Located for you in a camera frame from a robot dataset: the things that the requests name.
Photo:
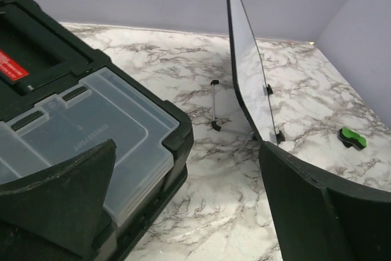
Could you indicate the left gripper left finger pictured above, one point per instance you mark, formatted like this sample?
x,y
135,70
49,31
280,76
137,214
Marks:
x,y
55,214

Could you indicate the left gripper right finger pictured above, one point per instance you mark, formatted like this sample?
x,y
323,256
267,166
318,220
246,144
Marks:
x,y
321,216

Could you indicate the green black whiteboard eraser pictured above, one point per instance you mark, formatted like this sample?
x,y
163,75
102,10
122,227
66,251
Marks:
x,y
350,138

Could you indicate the white whiteboard black frame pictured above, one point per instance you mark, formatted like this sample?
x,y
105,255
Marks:
x,y
248,72

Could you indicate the whiteboard stand left foot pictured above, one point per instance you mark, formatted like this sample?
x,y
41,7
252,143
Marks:
x,y
277,137

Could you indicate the whiteboard stand foot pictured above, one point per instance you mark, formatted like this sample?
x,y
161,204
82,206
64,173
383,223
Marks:
x,y
268,90
277,137

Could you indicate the whiteboard stand right foot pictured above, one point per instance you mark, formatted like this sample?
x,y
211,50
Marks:
x,y
268,90

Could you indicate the black plastic toolbox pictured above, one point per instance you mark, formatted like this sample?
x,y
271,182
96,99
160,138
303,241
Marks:
x,y
60,98

